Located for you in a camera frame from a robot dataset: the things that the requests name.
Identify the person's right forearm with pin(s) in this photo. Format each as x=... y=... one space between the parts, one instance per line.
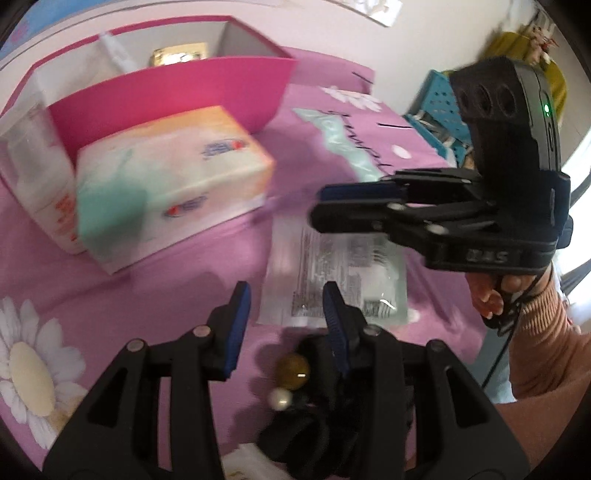
x=545 y=341

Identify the pink cardboard box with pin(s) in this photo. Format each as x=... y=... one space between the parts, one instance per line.
x=184 y=92

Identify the gold foil packet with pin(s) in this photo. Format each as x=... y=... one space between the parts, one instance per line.
x=180 y=55

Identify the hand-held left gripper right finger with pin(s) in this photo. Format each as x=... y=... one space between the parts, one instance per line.
x=334 y=323

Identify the hanging plush doll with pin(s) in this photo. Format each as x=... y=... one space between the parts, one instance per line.
x=540 y=37

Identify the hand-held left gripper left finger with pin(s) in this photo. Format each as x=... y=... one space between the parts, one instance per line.
x=238 y=323

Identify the yellow hanging garment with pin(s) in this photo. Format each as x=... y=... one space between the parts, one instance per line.
x=508 y=46

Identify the wall map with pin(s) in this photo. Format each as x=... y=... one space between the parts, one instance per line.
x=27 y=23

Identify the person's right hand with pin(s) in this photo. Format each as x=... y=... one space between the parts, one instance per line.
x=485 y=290

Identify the pastel tissue pack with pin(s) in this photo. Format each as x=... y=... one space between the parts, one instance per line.
x=175 y=184

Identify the blue perforated plastic basket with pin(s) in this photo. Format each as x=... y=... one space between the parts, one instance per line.
x=438 y=97

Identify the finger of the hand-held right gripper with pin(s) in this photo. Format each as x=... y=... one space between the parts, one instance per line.
x=351 y=191
x=341 y=219

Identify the white lotion pump bottle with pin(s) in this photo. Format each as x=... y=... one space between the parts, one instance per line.
x=51 y=203

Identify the black beaded scrunchie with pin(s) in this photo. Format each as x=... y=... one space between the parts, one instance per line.
x=300 y=424

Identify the cotton swab bag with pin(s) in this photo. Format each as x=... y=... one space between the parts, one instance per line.
x=323 y=263

